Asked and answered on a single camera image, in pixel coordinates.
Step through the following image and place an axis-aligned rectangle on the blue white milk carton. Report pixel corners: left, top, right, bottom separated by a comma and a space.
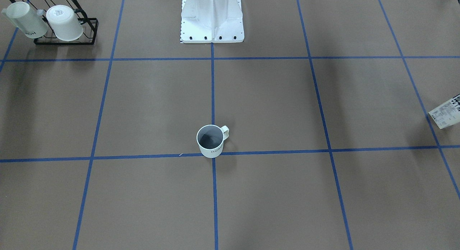
428, 94, 460, 129

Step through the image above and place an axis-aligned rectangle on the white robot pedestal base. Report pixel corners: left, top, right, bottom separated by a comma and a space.
180, 0, 245, 43

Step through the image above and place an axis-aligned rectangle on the white mug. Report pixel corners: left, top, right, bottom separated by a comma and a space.
196, 124, 229, 158

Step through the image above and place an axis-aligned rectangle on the black wire cup rack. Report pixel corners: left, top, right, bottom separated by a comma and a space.
9, 0, 99, 46

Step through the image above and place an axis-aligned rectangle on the white cup in rack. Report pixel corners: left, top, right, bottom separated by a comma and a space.
1, 1, 48, 39
46, 5, 83, 42

